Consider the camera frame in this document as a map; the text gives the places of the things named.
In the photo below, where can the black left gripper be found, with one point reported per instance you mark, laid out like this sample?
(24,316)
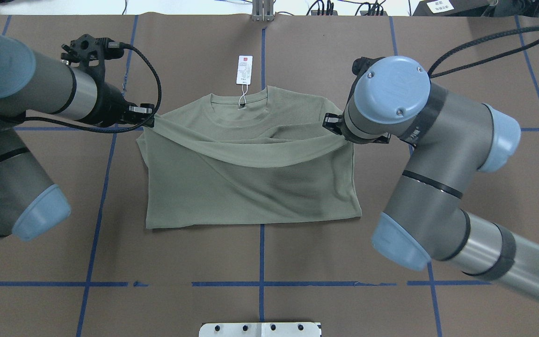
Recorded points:
(109,108)

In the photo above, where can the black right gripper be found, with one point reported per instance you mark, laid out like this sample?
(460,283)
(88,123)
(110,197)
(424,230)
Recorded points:
(332,120)

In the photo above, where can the olive green long-sleeve shirt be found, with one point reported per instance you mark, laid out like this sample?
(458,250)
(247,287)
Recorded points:
(214,162)

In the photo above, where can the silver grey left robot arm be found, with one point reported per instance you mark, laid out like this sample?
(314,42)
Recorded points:
(70,91)

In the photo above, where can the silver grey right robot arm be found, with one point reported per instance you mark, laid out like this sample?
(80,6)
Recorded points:
(453,138)

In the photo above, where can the white paper hang tag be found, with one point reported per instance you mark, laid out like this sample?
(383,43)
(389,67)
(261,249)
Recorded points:
(244,77)

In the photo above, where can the dark box with white label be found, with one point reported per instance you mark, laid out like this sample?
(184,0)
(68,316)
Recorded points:
(453,8)

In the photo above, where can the aluminium frame post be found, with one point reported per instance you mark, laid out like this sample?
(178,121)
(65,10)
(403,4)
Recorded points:
(263,10)

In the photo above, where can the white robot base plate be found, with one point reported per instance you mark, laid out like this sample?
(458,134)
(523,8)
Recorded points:
(261,329)

